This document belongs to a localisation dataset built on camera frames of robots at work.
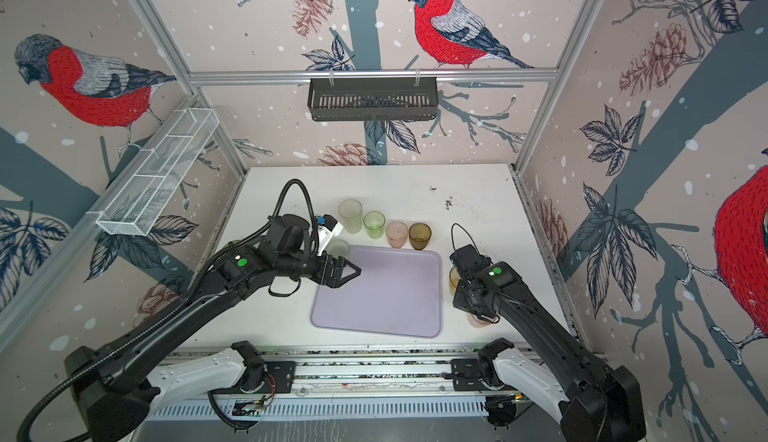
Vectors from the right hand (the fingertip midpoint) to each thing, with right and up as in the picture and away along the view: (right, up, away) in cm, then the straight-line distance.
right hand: (462, 306), depth 79 cm
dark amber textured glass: (-10, +17, +18) cm, 26 cm away
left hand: (-29, +13, -10) cm, 34 cm away
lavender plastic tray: (-17, 0, +10) cm, 20 cm away
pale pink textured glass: (-17, +17, +19) cm, 31 cm away
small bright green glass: (-25, +20, +24) cm, 40 cm away
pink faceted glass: (+4, -4, 0) cm, 6 cm away
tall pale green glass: (-32, +25, +17) cm, 44 cm away
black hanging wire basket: (-32, +64, +28) cm, 77 cm away
